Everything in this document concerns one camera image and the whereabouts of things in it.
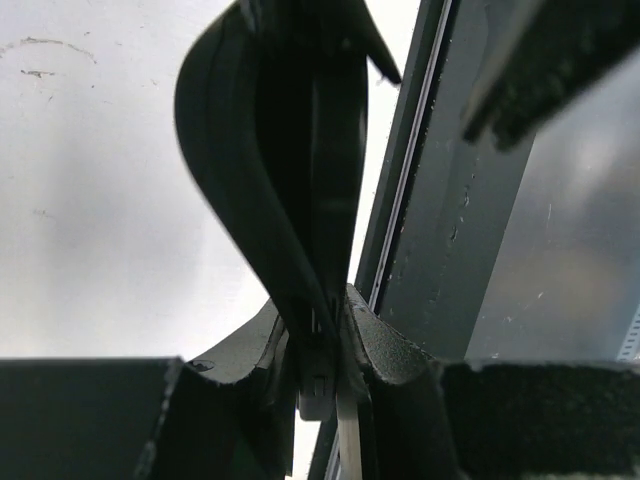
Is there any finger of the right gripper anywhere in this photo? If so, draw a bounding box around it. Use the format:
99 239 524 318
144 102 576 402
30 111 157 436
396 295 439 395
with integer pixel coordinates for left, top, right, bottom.
461 1 639 150

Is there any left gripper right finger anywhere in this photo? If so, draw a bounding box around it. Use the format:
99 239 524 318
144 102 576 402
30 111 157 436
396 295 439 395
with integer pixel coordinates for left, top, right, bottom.
336 286 639 479

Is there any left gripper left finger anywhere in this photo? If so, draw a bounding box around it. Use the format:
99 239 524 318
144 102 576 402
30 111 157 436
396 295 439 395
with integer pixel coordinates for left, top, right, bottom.
1 303 295 479

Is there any phone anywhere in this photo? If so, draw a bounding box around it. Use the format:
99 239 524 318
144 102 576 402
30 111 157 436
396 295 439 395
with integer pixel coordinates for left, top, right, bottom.
172 0 404 421

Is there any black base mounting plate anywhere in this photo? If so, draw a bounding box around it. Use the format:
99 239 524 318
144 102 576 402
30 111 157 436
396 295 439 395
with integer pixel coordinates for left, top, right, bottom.
307 0 541 480

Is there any left white cable duct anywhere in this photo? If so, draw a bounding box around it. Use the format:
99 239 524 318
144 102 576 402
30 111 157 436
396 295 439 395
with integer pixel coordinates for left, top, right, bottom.
617 306 640 362

